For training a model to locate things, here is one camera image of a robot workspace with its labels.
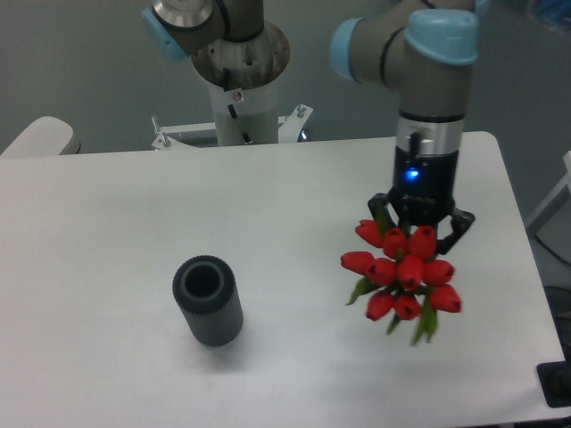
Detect beige chair seat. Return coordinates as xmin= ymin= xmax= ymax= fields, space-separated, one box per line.
xmin=1 ymin=116 xmax=81 ymax=159

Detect white pedestal base frame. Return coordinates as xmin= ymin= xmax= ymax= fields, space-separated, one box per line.
xmin=151 ymin=103 xmax=314 ymax=151

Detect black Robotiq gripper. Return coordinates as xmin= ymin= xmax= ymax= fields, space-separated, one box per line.
xmin=368 ymin=149 xmax=476 ymax=255

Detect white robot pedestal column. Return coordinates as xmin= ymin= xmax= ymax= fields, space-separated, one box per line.
xmin=191 ymin=20 xmax=292 ymax=146

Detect black cable on pedestal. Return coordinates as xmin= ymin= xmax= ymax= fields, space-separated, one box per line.
xmin=221 ymin=67 xmax=254 ymax=145

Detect dark grey ribbed vase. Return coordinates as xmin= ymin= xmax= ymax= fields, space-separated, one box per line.
xmin=172 ymin=255 xmax=244 ymax=347

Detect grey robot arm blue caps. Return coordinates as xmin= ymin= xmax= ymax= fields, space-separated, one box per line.
xmin=142 ymin=1 xmax=489 ymax=255

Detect black device at table edge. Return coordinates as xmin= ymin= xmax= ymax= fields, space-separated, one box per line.
xmin=536 ymin=361 xmax=570 ymax=408

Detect red tulip bouquet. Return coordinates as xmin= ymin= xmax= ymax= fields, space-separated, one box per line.
xmin=340 ymin=212 xmax=463 ymax=346

